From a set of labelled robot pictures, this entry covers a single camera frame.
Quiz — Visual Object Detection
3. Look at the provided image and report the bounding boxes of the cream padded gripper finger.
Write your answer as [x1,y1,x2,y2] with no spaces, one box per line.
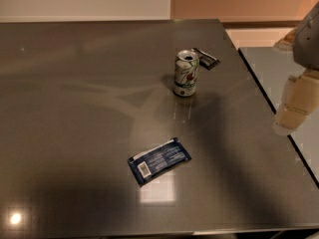
[272,69,319,135]

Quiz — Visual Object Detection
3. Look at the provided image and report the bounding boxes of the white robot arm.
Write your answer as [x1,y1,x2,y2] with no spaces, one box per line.
[273,2,319,135]

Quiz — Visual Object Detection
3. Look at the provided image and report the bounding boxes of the blue snack packet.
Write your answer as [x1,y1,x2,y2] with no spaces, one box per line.
[128,137,191,186]

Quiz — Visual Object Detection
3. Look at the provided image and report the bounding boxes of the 7up soda can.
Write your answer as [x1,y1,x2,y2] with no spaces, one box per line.
[173,50,199,97]

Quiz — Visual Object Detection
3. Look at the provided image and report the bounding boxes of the grey side table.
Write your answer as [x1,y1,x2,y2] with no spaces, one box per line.
[238,46,319,188]

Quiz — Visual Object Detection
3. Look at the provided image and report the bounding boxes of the dark small packet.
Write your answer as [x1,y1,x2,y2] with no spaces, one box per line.
[192,48,220,70]

